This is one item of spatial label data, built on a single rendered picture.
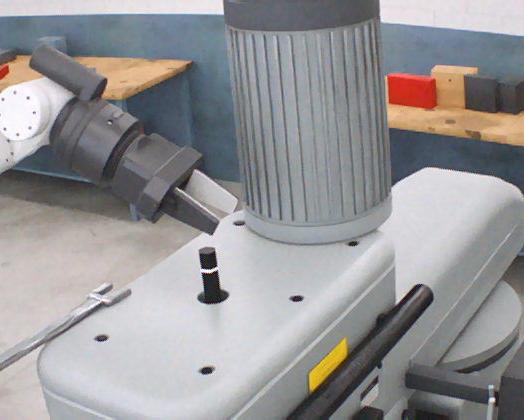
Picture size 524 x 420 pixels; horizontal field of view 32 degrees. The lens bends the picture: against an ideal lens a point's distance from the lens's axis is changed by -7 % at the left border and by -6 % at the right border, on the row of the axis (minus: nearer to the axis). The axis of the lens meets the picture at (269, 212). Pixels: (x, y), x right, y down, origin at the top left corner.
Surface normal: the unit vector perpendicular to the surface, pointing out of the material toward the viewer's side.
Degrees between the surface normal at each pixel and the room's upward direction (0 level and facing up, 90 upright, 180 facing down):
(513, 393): 90
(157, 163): 30
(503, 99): 90
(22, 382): 0
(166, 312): 0
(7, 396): 0
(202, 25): 90
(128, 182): 90
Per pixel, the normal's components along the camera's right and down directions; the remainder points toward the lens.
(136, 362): -0.09, -0.91
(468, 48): -0.53, 0.38
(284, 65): -0.30, 0.41
